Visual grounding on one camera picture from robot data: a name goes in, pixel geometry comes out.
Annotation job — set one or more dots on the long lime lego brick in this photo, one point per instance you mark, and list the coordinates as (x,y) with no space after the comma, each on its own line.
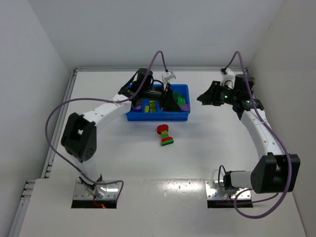
(153,106)

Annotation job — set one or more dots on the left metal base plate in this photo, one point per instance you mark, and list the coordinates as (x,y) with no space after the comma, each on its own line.
(107,192)

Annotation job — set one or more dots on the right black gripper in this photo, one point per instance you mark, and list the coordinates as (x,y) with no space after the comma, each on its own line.
(215,93)

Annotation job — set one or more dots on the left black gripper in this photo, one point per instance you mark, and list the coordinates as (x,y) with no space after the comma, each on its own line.
(166,94)

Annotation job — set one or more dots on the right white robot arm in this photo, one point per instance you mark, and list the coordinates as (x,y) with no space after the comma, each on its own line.
(275,170)

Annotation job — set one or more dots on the green purple lego stack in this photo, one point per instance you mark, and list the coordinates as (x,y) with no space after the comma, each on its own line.
(182,104)

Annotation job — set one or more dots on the blue divided plastic bin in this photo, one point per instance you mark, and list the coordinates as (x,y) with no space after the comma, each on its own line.
(160,115)

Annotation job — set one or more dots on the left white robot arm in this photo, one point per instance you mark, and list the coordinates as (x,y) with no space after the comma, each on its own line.
(80,134)

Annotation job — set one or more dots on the red yellow green lego stack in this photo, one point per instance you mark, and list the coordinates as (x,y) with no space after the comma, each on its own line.
(163,130)

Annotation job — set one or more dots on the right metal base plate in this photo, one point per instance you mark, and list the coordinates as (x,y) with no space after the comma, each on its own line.
(215,191)

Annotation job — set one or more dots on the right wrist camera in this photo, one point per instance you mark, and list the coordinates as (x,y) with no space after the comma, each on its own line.
(227,76)

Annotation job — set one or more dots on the metal base plate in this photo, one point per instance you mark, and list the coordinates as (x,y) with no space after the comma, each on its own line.
(215,191)
(107,192)

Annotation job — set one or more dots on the dark green lego brick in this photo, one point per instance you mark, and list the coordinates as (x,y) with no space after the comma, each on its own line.
(175,95)

